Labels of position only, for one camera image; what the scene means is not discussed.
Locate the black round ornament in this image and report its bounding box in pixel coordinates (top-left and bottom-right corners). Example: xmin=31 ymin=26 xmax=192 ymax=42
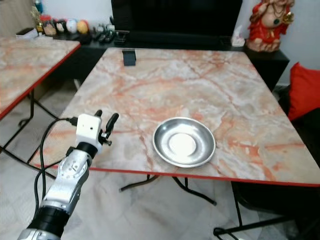
xmin=55 ymin=19 xmax=68 ymax=35

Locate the small white figurine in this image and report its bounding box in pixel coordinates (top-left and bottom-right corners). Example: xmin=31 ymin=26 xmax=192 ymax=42
xmin=231 ymin=24 xmax=247 ymax=48

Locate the flat white box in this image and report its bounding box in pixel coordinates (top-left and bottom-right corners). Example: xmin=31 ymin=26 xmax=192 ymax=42
xmin=15 ymin=27 xmax=39 ymax=40

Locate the small black box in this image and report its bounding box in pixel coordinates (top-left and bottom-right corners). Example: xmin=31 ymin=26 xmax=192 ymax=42
xmin=122 ymin=48 xmax=137 ymax=67

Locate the red laughing Buddha statue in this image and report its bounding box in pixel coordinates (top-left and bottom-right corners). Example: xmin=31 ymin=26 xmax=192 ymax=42
xmin=245 ymin=0 xmax=296 ymax=54

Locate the black television console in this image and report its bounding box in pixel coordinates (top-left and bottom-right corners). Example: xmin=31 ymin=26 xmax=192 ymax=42
xmin=52 ymin=31 xmax=291 ymax=93

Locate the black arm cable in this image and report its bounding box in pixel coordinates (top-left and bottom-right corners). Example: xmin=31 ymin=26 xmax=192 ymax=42
xmin=33 ymin=116 xmax=79 ymax=213

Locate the orange yellow egg ornament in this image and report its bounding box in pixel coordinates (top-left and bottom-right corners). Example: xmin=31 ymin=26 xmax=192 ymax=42
xmin=77 ymin=19 xmax=90 ymax=35

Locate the red cushion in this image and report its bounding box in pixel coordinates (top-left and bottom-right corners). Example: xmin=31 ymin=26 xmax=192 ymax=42
xmin=287 ymin=61 xmax=320 ymax=122

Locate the black television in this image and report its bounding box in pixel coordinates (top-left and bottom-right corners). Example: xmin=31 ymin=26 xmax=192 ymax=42
xmin=111 ymin=0 xmax=244 ymax=37

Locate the round steel plate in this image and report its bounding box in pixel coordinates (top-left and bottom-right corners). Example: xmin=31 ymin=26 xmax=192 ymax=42
xmin=152 ymin=116 xmax=217 ymax=169

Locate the black wire rack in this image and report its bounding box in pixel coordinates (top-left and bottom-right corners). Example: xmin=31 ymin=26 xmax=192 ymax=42
xmin=114 ymin=30 xmax=130 ymax=46

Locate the large marble pattern folding table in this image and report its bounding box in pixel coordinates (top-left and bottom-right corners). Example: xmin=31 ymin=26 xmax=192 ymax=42
xmin=28 ymin=46 xmax=320 ymax=239

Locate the white blue egg ornament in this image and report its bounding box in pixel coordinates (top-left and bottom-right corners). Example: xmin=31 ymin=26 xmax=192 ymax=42
xmin=66 ymin=18 xmax=79 ymax=34

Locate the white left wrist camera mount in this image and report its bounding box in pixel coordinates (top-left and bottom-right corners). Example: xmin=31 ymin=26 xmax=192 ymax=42
xmin=76 ymin=114 xmax=104 ymax=146

